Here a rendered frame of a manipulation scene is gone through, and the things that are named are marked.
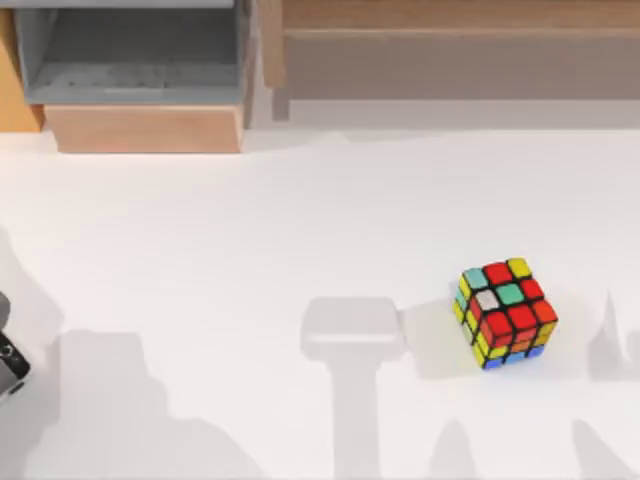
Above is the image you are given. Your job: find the multicoloured puzzle cube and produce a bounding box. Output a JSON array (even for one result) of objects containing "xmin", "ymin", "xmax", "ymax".
[{"xmin": 452, "ymin": 256, "xmax": 560, "ymax": 372}]

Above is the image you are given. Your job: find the pale wooden drawer front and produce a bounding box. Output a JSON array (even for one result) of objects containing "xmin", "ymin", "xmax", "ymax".
[{"xmin": 43, "ymin": 102, "xmax": 246, "ymax": 155}]

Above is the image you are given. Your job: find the wooden open shelf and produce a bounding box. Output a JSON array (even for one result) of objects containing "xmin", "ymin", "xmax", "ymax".
[{"xmin": 263, "ymin": 0, "xmax": 640, "ymax": 121}]

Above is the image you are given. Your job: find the grey pierced drawer inside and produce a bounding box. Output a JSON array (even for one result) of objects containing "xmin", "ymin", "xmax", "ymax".
[{"xmin": 13, "ymin": 0, "xmax": 250, "ymax": 106}]

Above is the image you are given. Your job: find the wooden cupboard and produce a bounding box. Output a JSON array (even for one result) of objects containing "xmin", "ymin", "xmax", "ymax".
[{"xmin": 0, "ymin": 8, "xmax": 47, "ymax": 134}]

